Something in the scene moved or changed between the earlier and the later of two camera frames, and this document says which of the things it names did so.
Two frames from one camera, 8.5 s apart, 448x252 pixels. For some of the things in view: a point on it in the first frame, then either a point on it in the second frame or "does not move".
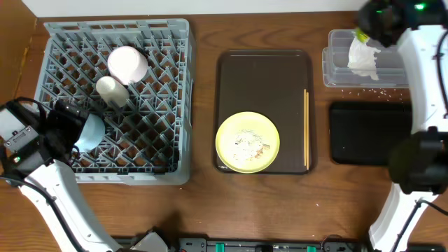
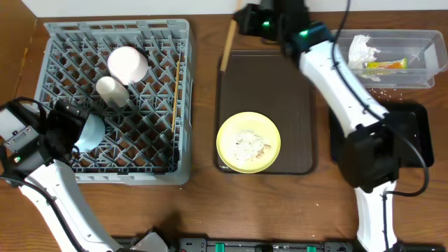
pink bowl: (127, 64) does not move
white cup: (112, 92) does not move
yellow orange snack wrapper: (363, 38) to (393, 64)
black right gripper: (371, 26) to (246, 20)
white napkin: (361, 59) does not move
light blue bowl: (92, 134) does not move
